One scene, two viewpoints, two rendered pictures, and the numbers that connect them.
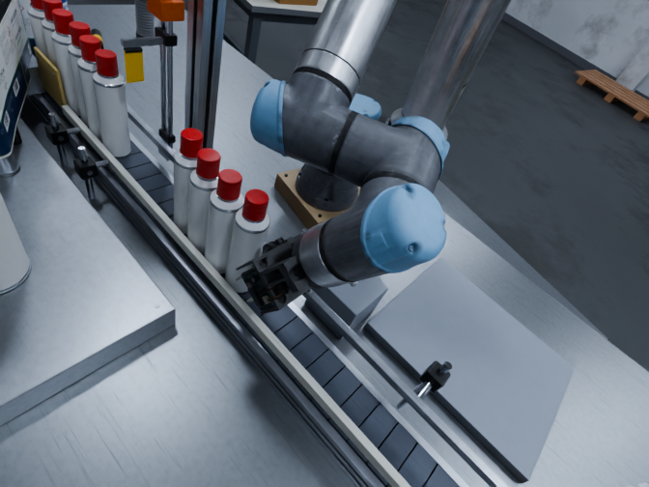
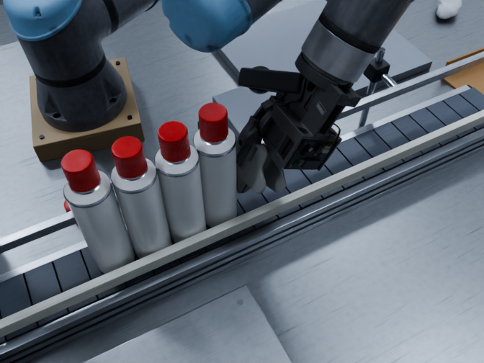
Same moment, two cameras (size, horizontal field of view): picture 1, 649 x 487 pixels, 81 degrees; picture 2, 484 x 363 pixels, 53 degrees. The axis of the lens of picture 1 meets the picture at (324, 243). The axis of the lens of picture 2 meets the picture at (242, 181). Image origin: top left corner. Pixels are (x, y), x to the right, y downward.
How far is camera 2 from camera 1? 0.44 m
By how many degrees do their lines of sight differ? 36
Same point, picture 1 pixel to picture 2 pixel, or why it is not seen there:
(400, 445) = (410, 127)
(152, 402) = (337, 328)
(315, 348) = not seen: hidden behind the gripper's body
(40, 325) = not seen: outside the picture
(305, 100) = not seen: outside the picture
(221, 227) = (199, 184)
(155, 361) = (292, 322)
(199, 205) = (156, 202)
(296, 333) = (294, 175)
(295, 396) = (359, 191)
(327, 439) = (395, 179)
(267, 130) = (236, 22)
